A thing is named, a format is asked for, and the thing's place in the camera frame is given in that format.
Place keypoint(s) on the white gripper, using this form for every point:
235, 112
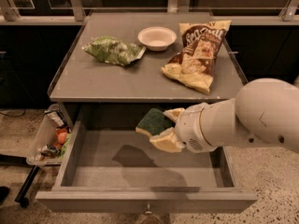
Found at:
191, 129

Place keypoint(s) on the green yellow sponge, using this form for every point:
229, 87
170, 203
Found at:
154, 123

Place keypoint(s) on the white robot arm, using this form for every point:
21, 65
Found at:
264, 113

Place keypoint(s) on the grey open top drawer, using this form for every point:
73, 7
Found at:
110, 168

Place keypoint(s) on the metal drawer knob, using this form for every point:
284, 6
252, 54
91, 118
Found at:
148, 211

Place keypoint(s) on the grey cabinet counter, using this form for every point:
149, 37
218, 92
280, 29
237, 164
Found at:
82, 79

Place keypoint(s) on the brown yellow chip bag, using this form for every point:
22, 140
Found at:
194, 65

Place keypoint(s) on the white bowl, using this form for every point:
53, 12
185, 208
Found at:
157, 38

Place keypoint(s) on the green chip bag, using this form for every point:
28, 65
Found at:
109, 49

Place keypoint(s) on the orange fruit in bin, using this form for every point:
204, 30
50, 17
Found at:
61, 138

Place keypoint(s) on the clear plastic bin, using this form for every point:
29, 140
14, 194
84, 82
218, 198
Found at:
45, 149

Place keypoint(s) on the white packet in bin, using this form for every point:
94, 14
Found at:
56, 116

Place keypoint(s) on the black stand leg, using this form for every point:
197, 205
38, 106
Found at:
21, 198

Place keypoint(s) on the metal window frame rail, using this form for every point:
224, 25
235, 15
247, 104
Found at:
239, 12

